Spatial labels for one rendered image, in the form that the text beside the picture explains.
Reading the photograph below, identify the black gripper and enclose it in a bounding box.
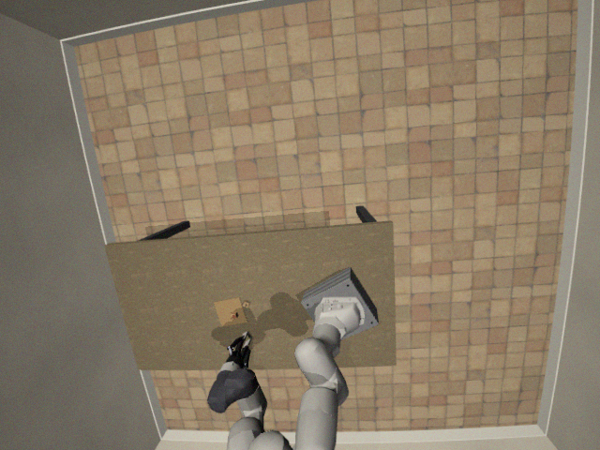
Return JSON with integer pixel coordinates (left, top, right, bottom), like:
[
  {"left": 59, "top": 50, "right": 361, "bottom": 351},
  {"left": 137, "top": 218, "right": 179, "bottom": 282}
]
[{"left": 226, "top": 331, "right": 252, "bottom": 368}]

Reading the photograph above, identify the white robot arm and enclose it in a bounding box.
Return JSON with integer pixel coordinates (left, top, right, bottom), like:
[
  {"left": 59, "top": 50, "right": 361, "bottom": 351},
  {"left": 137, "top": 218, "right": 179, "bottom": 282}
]
[{"left": 207, "top": 297, "right": 366, "bottom": 450}]

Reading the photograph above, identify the tan square mat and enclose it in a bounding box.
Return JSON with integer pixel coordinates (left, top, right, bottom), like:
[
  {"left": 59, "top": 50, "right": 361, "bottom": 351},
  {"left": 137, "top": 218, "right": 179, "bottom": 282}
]
[{"left": 214, "top": 297, "right": 248, "bottom": 326}]

